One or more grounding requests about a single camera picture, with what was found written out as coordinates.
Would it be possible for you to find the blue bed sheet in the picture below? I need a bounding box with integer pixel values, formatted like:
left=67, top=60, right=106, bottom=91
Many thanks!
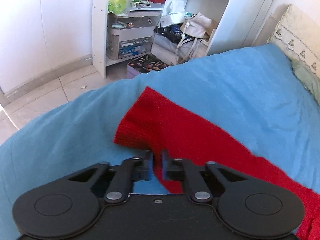
left=0, top=42, right=320, bottom=240

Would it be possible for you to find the pale green cloth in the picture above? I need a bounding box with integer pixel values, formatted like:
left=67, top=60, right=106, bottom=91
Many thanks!
left=291, top=60, right=320, bottom=103

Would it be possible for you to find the beige bag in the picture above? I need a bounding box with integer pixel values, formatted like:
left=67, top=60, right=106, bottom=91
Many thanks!
left=176, top=12, right=218, bottom=64

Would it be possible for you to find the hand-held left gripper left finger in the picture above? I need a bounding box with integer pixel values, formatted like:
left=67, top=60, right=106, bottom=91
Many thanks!
left=68, top=150, right=153, bottom=204

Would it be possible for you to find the green plastic bag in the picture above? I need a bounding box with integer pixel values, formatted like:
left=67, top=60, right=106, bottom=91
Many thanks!
left=108, top=0, right=131, bottom=16

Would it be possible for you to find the cream patterned pillow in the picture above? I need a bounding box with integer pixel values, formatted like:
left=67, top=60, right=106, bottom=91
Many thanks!
left=267, top=4, right=320, bottom=78

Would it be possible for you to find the white cabinet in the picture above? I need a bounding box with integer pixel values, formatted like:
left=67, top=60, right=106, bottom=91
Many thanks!
left=162, top=0, right=280, bottom=56

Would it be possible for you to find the white plastic bag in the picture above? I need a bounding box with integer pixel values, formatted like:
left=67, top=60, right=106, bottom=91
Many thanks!
left=160, top=1, right=192, bottom=28

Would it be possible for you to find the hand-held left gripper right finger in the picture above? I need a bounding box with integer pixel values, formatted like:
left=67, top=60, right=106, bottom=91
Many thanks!
left=161, top=150, right=248, bottom=204

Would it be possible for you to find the clear plastic drawer unit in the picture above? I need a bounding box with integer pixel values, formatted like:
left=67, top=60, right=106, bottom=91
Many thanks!
left=106, top=12, right=162, bottom=60

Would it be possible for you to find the red knit garment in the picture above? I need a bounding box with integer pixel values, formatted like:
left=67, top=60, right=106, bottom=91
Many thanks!
left=113, top=86, right=320, bottom=240

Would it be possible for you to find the white shelf unit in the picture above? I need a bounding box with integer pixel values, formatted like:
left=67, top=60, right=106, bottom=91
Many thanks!
left=91, top=0, right=170, bottom=79

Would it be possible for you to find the colourful printed box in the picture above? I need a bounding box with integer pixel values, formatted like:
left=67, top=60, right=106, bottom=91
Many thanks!
left=127, top=54, right=173, bottom=81

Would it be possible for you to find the grey storage box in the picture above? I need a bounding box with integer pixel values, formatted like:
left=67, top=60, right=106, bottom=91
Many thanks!
left=151, top=31, right=209, bottom=65

